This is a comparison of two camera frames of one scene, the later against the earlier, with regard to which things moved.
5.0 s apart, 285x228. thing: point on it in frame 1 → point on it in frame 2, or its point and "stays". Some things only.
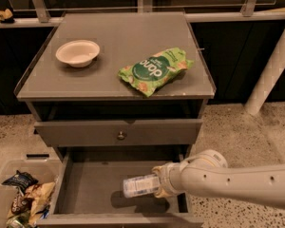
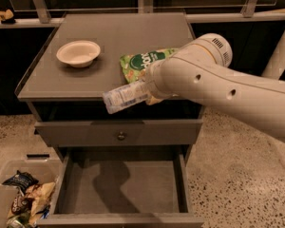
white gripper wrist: [171, 179] → [152, 80]
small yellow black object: [5, 16] stays
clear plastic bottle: [139, 185] → [120, 98]
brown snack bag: [21, 204] stays
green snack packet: [19, 220] stays
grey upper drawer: [157, 132] stays
